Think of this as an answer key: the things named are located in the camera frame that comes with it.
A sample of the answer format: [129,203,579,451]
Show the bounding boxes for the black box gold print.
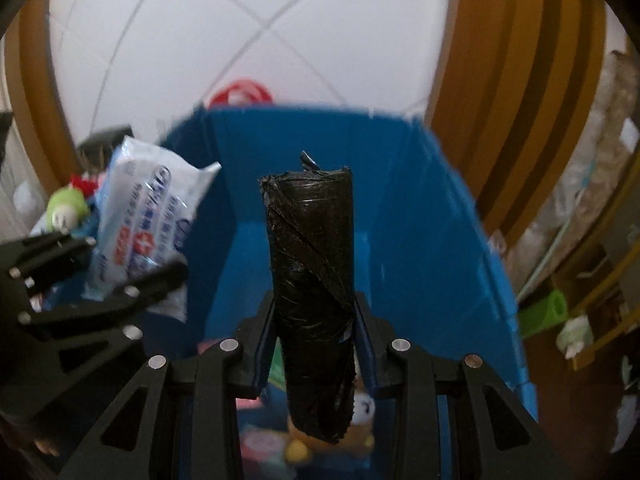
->
[77,127,133,171]

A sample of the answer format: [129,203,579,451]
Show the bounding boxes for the white wet wipes pack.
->
[90,136,222,323]

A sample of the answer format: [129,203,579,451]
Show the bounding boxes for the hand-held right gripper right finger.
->
[350,295,576,480]

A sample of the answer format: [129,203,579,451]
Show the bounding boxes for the black garbage bag roll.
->
[258,151,357,445]

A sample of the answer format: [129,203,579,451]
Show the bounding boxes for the brown teddy bear white mask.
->
[285,390,377,467]

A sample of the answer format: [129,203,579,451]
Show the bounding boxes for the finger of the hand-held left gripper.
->
[0,259,190,411]
[0,236,98,311]

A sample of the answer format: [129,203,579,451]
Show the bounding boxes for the white plush toy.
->
[556,315,596,361]

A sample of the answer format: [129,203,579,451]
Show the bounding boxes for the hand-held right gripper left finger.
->
[57,292,281,480]

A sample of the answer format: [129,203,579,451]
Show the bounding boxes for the green hooded plush doll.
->
[45,185,91,233]

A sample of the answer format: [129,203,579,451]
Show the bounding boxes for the blue plastic bin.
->
[155,102,538,480]

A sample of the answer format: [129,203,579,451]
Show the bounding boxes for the pink floral tissue pack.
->
[240,425,291,466]

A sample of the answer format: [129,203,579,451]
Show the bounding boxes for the red plush toy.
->
[67,174,101,196]

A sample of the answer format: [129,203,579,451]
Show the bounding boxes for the green foam tube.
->
[517,290,568,338]

